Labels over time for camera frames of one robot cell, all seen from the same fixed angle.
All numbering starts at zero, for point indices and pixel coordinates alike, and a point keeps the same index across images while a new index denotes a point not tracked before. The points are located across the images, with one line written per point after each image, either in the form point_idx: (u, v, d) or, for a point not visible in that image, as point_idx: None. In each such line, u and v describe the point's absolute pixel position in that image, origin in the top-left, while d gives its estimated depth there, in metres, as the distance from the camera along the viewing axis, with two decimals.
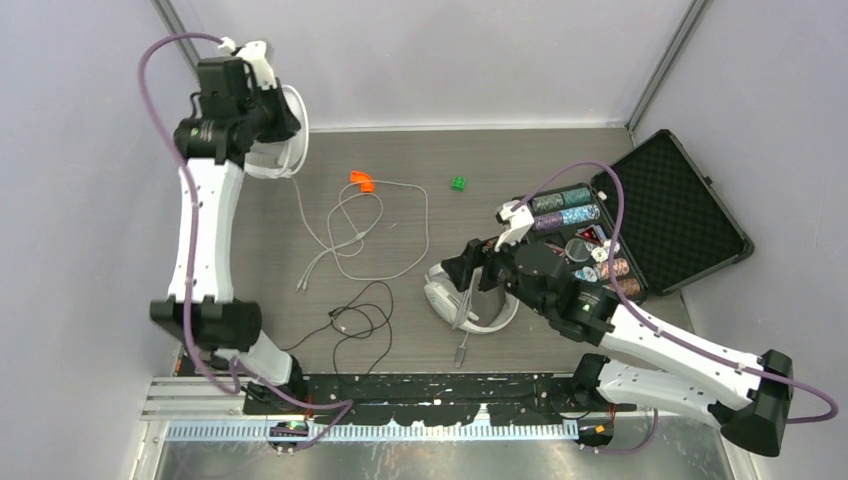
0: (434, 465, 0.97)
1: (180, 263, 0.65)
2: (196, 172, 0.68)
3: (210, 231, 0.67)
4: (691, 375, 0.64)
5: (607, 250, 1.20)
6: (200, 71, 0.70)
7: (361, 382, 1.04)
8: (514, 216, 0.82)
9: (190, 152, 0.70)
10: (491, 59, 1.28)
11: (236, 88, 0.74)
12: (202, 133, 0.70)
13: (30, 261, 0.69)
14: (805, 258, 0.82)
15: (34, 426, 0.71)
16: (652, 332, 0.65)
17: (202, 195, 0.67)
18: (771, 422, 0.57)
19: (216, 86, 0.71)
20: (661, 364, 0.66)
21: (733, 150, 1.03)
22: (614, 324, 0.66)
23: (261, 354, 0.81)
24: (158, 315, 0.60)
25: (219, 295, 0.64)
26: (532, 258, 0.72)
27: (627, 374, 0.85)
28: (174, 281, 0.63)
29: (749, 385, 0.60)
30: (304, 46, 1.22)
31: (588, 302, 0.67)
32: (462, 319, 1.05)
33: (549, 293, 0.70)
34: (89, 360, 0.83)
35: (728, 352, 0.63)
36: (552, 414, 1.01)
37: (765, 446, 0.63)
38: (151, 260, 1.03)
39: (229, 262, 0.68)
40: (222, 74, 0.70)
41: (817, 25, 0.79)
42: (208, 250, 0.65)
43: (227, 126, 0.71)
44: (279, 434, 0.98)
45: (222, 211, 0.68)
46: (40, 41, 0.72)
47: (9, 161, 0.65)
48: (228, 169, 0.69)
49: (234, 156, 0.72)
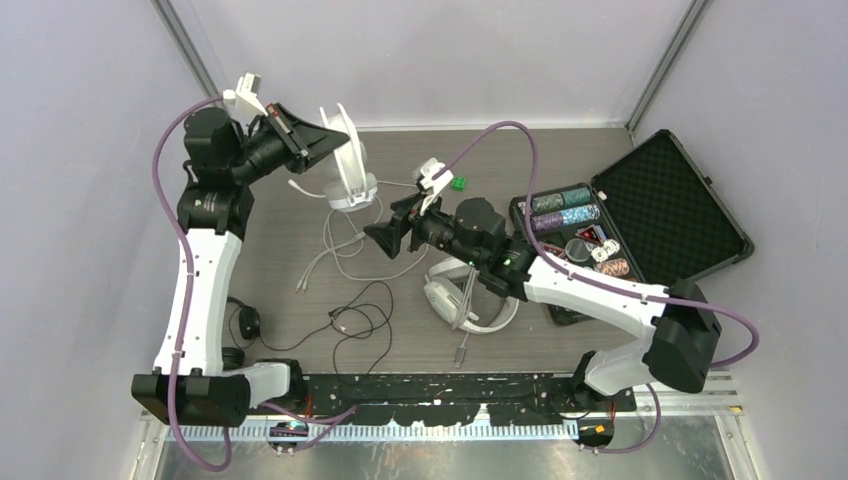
0: (434, 465, 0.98)
1: (170, 334, 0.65)
2: (195, 243, 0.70)
3: (204, 302, 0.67)
4: (605, 313, 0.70)
5: (607, 250, 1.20)
6: (189, 146, 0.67)
7: (361, 382, 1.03)
8: (436, 184, 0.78)
9: (192, 223, 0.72)
10: (491, 59, 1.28)
11: (226, 150, 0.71)
12: (206, 207, 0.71)
13: (31, 259, 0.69)
14: (804, 259, 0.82)
15: (34, 425, 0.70)
16: (565, 276, 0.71)
17: (199, 264, 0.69)
18: (671, 343, 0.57)
19: (206, 158, 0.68)
20: (582, 307, 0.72)
21: (733, 150, 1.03)
22: (532, 274, 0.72)
23: (261, 391, 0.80)
24: (141, 391, 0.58)
25: (206, 369, 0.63)
26: (472, 214, 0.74)
27: (598, 359, 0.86)
28: (161, 355, 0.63)
29: (652, 312, 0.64)
30: (304, 46, 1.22)
31: (512, 258, 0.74)
32: (462, 319, 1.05)
33: (484, 250, 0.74)
34: (88, 361, 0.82)
35: (636, 285, 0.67)
36: (552, 414, 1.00)
37: (686, 381, 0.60)
38: (152, 261, 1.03)
39: (219, 332, 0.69)
40: (211, 147, 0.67)
41: (818, 26, 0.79)
42: (199, 322, 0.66)
43: (231, 198, 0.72)
44: (279, 434, 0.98)
45: (216, 284, 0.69)
46: (39, 39, 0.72)
47: (9, 159, 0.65)
48: (228, 239, 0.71)
49: (236, 226, 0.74)
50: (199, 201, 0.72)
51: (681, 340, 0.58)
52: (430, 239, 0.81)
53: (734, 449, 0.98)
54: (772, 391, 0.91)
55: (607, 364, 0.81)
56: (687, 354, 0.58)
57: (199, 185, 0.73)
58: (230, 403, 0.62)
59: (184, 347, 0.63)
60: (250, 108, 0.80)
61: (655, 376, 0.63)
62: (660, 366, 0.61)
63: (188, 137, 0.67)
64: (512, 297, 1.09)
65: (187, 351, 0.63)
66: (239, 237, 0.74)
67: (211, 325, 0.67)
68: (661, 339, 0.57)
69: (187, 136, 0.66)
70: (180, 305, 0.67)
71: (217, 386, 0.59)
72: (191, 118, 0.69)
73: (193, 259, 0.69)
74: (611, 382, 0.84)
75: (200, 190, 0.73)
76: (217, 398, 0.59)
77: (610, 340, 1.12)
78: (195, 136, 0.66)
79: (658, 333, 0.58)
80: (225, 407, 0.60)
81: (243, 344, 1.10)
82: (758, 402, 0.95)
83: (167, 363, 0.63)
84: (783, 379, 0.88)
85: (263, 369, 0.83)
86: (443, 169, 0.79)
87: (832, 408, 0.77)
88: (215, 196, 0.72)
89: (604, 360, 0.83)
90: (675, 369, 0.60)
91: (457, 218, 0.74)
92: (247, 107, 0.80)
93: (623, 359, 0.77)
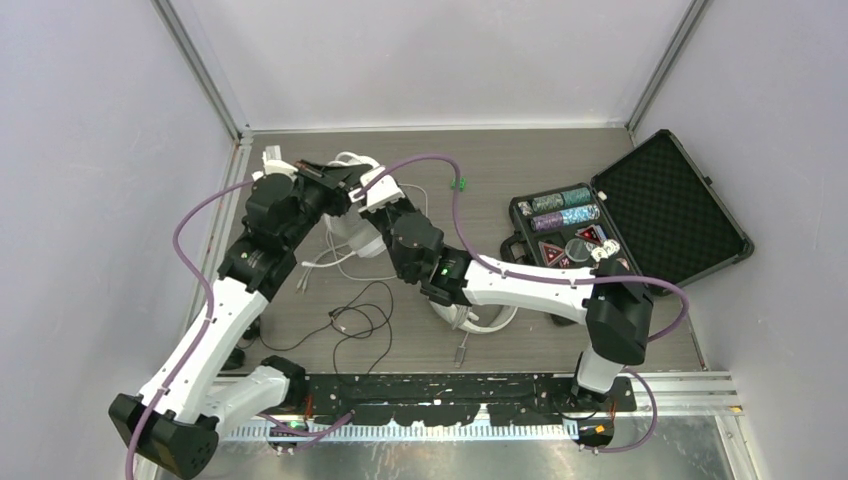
0: (434, 465, 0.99)
1: (165, 368, 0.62)
2: (223, 290, 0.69)
3: (207, 350, 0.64)
4: (543, 306, 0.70)
5: (607, 250, 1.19)
6: (250, 209, 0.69)
7: (361, 382, 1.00)
8: (370, 196, 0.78)
9: (232, 272, 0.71)
10: (492, 59, 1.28)
11: (284, 214, 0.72)
12: (249, 262, 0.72)
13: (35, 259, 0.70)
14: (803, 260, 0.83)
15: (42, 426, 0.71)
16: (499, 275, 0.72)
17: (218, 311, 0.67)
18: (601, 321, 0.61)
19: (260, 223, 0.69)
20: (520, 303, 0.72)
21: (732, 150, 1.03)
22: (468, 279, 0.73)
23: (237, 417, 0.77)
24: (118, 412, 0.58)
25: (180, 415, 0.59)
26: (409, 228, 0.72)
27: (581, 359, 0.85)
28: (150, 384, 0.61)
29: (582, 295, 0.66)
30: (304, 46, 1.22)
31: (448, 266, 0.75)
32: (461, 319, 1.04)
33: (424, 261, 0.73)
34: (90, 362, 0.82)
35: (565, 272, 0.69)
36: (553, 414, 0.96)
37: (628, 354, 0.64)
38: (156, 261, 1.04)
39: (209, 385, 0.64)
40: (268, 216, 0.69)
41: (818, 26, 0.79)
42: (195, 366, 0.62)
43: (273, 261, 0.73)
44: (279, 435, 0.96)
45: (227, 335, 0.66)
46: (39, 39, 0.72)
47: (12, 160, 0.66)
48: (255, 297, 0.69)
49: (267, 288, 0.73)
50: (245, 255, 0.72)
51: (611, 317, 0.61)
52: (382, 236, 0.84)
53: (734, 449, 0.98)
54: (772, 391, 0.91)
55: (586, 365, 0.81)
56: (623, 327, 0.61)
57: (248, 241, 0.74)
58: (192, 453, 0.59)
59: (170, 385, 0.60)
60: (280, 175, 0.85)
61: (603, 354, 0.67)
62: (602, 344, 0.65)
63: (250, 201, 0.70)
64: None
65: (172, 390, 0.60)
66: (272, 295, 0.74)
67: (205, 373, 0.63)
68: (592, 318, 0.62)
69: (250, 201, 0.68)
70: (186, 345, 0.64)
71: (183, 433, 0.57)
72: (257, 183, 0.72)
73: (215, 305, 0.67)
74: (599, 378, 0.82)
75: (249, 244, 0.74)
76: (176, 447, 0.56)
77: None
78: (258, 202, 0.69)
79: (590, 313, 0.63)
80: (185, 456, 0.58)
81: (243, 344, 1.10)
82: (757, 402, 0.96)
83: (149, 395, 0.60)
84: (784, 380, 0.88)
85: (252, 393, 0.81)
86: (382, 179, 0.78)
87: (832, 408, 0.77)
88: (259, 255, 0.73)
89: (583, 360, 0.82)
90: (614, 346, 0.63)
91: (396, 235, 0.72)
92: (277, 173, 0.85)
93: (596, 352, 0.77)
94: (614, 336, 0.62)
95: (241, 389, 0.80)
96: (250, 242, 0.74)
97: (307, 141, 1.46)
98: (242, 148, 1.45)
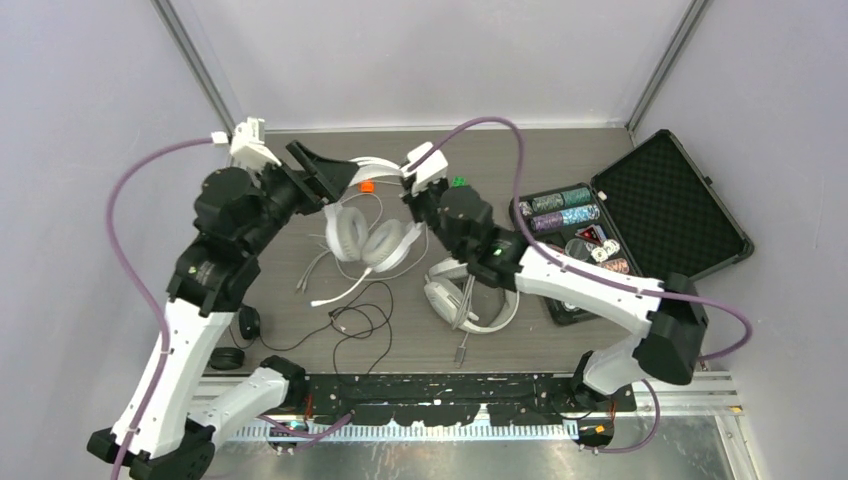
0: (434, 465, 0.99)
1: (133, 403, 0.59)
2: (176, 315, 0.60)
3: (170, 385, 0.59)
4: (599, 308, 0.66)
5: (607, 250, 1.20)
6: (199, 211, 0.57)
7: (361, 382, 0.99)
8: (420, 173, 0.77)
9: (181, 289, 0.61)
10: (492, 59, 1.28)
11: (241, 215, 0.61)
12: (198, 278, 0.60)
13: (34, 259, 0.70)
14: (802, 260, 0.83)
15: (41, 426, 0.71)
16: (558, 267, 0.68)
17: (175, 341, 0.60)
18: (666, 338, 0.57)
19: (214, 226, 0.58)
20: (572, 299, 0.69)
21: (732, 150, 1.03)
22: (524, 264, 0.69)
23: (237, 420, 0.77)
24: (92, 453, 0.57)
25: (156, 453, 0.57)
26: (457, 201, 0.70)
27: (594, 359, 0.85)
28: (120, 422, 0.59)
29: (647, 307, 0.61)
30: (304, 46, 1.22)
31: (502, 248, 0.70)
32: (462, 319, 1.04)
33: (470, 238, 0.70)
34: (91, 362, 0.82)
35: (631, 278, 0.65)
36: (553, 414, 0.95)
37: (673, 373, 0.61)
38: (155, 261, 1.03)
39: (185, 409, 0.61)
40: (221, 218, 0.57)
41: (818, 27, 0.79)
42: (161, 402, 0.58)
43: (226, 272, 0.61)
44: (279, 435, 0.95)
45: (190, 364, 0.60)
46: (39, 39, 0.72)
47: (12, 160, 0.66)
48: (212, 319, 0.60)
49: (225, 303, 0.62)
50: (192, 269, 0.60)
51: (676, 334, 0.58)
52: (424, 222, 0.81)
53: (733, 448, 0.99)
54: (771, 391, 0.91)
55: (602, 365, 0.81)
56: (681, 348, 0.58)
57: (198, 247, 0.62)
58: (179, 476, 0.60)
59: (139, 424, 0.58)
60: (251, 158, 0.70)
61: (645, 369, 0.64)
62: (651, 360, 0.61)
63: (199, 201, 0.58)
64: (512, 297, 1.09)
65: (142, 429, 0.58)
66: (229, 312, 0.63)
67: (175, 405, 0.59)
68: (655, 334, 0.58)
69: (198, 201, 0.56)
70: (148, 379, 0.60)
71: (163, 469, 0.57)
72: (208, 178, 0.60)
73: (169, 335, 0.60)
74: (609, 380, 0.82)
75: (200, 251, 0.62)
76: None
77: (609, 339, 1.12)
78: (206, 200, 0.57)
79: (654, 327, 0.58)
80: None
81: (243, 344, 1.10)
82: (757, 402, 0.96)
83: (122, 433, 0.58)
84: (783, 379, 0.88)
85: (249, 397, 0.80)
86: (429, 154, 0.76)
87: (831, 408, 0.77)
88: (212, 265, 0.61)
89: (601, 360, 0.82)
90: (665, 363, 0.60)
91: (443, 207, 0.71)
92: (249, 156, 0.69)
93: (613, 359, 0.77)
94: (672, 354, 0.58)
95: (240, 394, 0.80)
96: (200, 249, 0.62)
97: (307, 141, 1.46)
98: None
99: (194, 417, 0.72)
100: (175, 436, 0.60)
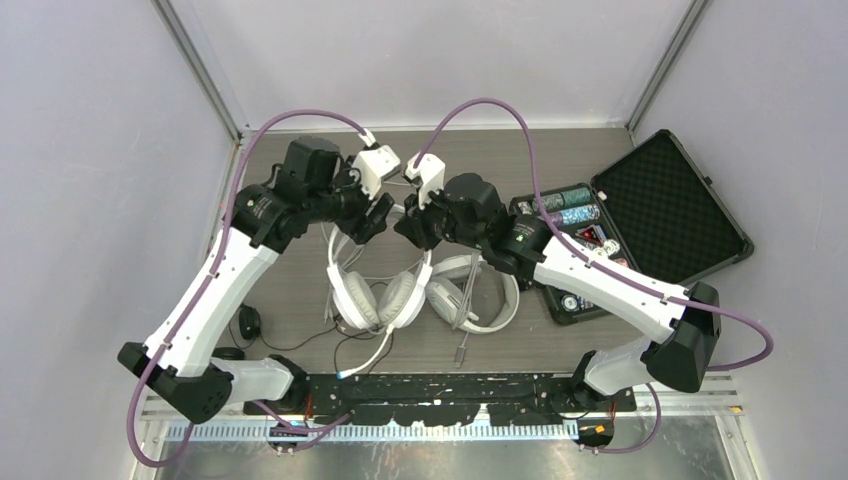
0: (434, 465, 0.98)
1: (170, 320, 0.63)
2: (230, 243, 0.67)
3: (211, 307, 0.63)
4: (619, 308, 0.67)
5: (607, 250, 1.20)
6: (291, 150, 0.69)
7: (362, 382, 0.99)
8: (420, 171, 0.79)
9: (239, 221, 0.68)
10: (491, 60, 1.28)
11: (319, 173, 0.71)
12: (256, 210, 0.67)
13: (36, 258, 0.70)
14: (802, 259, 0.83)
15: (40, 425, 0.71)
16: (583, 262, 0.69)
17: (224, 267, 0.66)
18: (688, 349, 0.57)
19: (295, 167, 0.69)
20: (592, 298, 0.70)
21: (732, 150, 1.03)
22: (547, 255, 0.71)
23: (246, 392, 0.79)
24: (124, 358, 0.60)
25: (183, 371, 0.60)
26: (463, 186, 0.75)
27: (597, 358, 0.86)
28: (155, 335, 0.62)
29: (671, 315, 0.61)
30: (304, 46, 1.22)
31: (524, 234, 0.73)
32: (462, 319, 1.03)
33: (480, 224, 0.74)
34: (92, 361, 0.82)
35: (656, 284, 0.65)
36: (553, 414, 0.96)
37: (684, 381, 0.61)
38: (156, 261, 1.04)
39: (214, 339, 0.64)
40: (305, 158, 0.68)
41: (818, 26, 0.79)
42: (199, 322, 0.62)
43: (281, 211, 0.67)
44: (279, 435, 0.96)
45: (232, 291, 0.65)
46: (40, 40, 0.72)
47: (12, 159, 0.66)
48: (260, 252, 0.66)
49: (274, 242, 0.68)
50: (253, 202, 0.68)
51: (697, 345, 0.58)
52: (438, 228, 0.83)
53: (734, 448, 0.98)
54: (771, 391, 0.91)
55: (606, 364, 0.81)
56: (700, 360, 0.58)
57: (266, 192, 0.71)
58: (196, 405, 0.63)
59: (173, 339, 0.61)
60: (362, 166, 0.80)
61: (653, 376, 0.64)
62: (664, 368, 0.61)
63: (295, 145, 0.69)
64: (512, 297, 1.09)
65: (174, 346, 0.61)
66: (275, 252, 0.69)
67: (208, 330, 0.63)
68: (678, 342, 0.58)
69: (296, 140, 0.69)
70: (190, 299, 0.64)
71: (184, 391, 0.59)
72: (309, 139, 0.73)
73: (220, 260, 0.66)
74: (610, 380, 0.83)
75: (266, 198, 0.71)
76: (180, 401, 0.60)
77: (609, 339, 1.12)
78: (302, 145, 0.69)
79: (676, 335, 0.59)
80: (192, 407, 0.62)
81: (243, 344, 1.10)
82: (758, 402, 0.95)
83: (153, 347, 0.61)
84: (784, 380, 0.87)
85: (261, 371, 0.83)
86: (427, 156, 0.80)
87: (831, 408, 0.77)
88: (271, 203, 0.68)
89: (604, 360, 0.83)
90: (679, 372, 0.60)
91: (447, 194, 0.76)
92: (361, 164, 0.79)
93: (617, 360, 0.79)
94: (688, 365, 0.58)
95: (253, 365, 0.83)
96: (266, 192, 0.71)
97: None
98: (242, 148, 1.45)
99: (218, 364, 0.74)
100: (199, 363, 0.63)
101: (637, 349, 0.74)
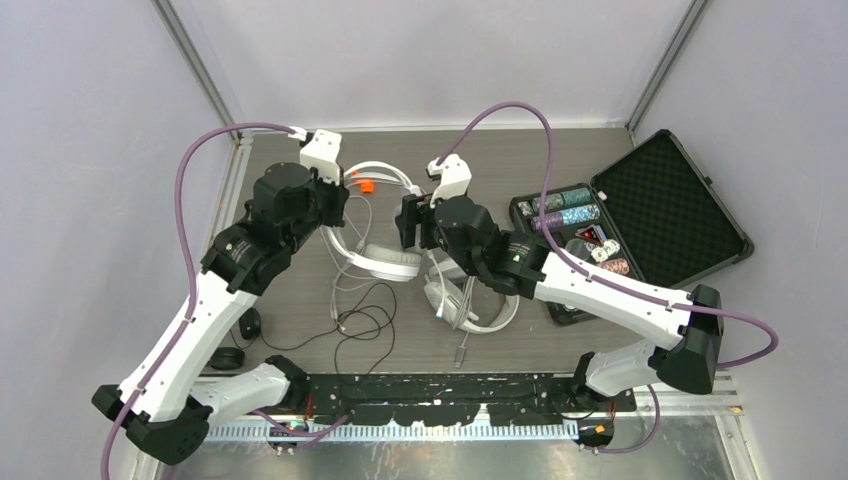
0: (434, 465, 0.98)
1: (145, 364, 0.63)
2: (204, 286, 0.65)
3: (183, 352, 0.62)
4: (630, 321, 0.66)
5: (607, 250, 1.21)
6: (257, 190, 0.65)
7: (361, 382, 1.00)
8: (441, 171, 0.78)
9: (217, 264, 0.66)
10: (491, 60, 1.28)
11: (292, 208, 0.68)
12: (234, 254, 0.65)
13: (35, 258, 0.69)
14: (802, 259, 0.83)
15: (40, 425, 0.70)
16: (583, 277, 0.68)
17: (198, 310, 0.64)
18: (700, 355, 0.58)
19: (265, 207, 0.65)
20: (595, 310, 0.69)
21: (732, 150, 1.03)
22: (545, 272, 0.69)
23: (233, 412, 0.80)
24: (97, 402, 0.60)
25: (155, 417, 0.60)
26: (452, 210, 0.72)
27: (598, 361, 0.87)
28: (131, 379, 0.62)
29: (678, 322, 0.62)
30: (304, 46, 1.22)
31: (521, 253, 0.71)
32: (462, 319, 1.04)
33: (474, 246, 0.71)
34: (92, 361, 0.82)
35: (658, 291, 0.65)
36: (553, 414, 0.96)
37: (696, 382, 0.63)
38: (155, 261, 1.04)
39: (190, 382, 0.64)
40: (274, 201, 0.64)
41: (819, 26, 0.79)
42: (171, 368, 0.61)
43: (259, 256, 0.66)
44: (279, 435, 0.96)
45: (207, 336, 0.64)
46: (39, 42, 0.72)
47: (12, 160, 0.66)
48: (237, 297, 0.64)
49: (253, 284, 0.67)
50: (231, 246, 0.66)
51: (706, 348, 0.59)
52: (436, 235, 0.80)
53: (734, 448, 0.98)
54: (771, 391, 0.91)
55: (608, 366, 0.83)
56: (711, 363, 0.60)
57: (238, 229, 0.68)
58: (170, 448, 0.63)
59: (147, 385, 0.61)
60: (309, 162, 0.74)
61: (666, 379, 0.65)
62: (676, 371, 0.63)
63: (262, 183, 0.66)
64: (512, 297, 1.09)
65: (148, 391, 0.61)
66: (253, 295, 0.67)
67: (184, 374, 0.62)
68: (688, 350, 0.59)
69: (260, 181, 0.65)
70: (165, 342, 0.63)
71: (156, 435, 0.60)
72: (277, 167, 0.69)
73: (195, 304, 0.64)
74: (611, 383, 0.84)
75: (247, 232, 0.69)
76: (152, 445, 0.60)
77: (610, 339, 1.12)
78: (268, 185, 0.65)
79: (687, 343, 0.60)
80: (166, 450, 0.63)
81: (243, 344, 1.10)
82: (758, 402, 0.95)
83: (128, 391, 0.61)
84: (784, 380, 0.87)
85: (249, 390, 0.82)
86: (459, 161, 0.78)
87: (832, 407, 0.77)
88: (249, 247, 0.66)
89: (606, 362, 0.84)
90: (692, 375, 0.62)
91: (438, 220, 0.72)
92: (306, 161, 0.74)
93: (621, 362, 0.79)
94: (699, 367, 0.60)
95: (242, 384, 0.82)
96: (240, 230, 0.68)
97: None
98: (242, 148, 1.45)
99: (197, 397, 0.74)
100: (176, 405, 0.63)
101: (643, 352, 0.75)
